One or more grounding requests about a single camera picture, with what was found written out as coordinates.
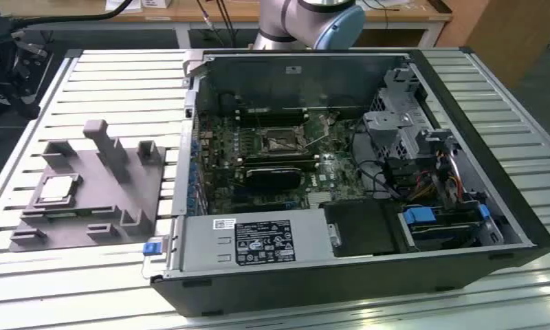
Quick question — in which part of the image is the silver square CPU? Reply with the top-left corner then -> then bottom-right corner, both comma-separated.
36,175 -> 81,204

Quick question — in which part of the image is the CPU socket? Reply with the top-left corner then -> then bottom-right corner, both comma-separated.
260,128 -> 310,154

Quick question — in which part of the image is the black graphics card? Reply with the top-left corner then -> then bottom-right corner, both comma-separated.
244,166 -> 305,190

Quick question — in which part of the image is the green motherboard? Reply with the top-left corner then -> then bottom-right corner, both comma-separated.
190,112 -> 382,215

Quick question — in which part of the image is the small silver heatsink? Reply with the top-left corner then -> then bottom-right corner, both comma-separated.
306,191 -> 334,208

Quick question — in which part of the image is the black RAM stick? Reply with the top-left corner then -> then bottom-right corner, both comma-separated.
237,107 -> 305,118

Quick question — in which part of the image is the metal socket cover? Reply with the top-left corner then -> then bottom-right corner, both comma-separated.
301,110 -> 340,139

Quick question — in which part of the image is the black plastic shroud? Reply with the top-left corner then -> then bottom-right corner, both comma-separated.
320,198 -> 410,259

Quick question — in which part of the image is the silver drive cage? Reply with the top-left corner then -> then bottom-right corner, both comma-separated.
361,67 -> 432,161

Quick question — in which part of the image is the silver power supply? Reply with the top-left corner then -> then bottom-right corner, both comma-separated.
177,209 -> 340,273

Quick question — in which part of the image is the blue disk carrier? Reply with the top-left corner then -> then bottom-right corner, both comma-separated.
401,205 -> 485,251

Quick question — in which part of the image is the black open PC case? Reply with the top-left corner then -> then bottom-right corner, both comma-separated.
149,47 -> 550,318

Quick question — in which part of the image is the grey parts rack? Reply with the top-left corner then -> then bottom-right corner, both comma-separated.
8,119 -> 169,254

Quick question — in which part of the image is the wooden desk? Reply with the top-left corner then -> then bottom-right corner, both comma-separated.
0,0 -> 454,50

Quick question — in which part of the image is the wooden cabinet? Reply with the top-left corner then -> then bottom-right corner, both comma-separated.
440,0 -> 550,91

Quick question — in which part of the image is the black equipment stand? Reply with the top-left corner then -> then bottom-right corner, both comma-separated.
0,0 -> 58,120

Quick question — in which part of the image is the wire locking lever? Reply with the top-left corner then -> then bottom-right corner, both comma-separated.
304,131 -> 330,148

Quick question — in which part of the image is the black cable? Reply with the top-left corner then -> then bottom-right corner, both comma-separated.
353,158 -> 405,201

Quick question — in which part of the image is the yellow red wire bundle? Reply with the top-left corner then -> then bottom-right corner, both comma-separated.
410,151 -> 465,201

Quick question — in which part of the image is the thick black hose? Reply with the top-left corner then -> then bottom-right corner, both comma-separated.
8,0 -> 134,32

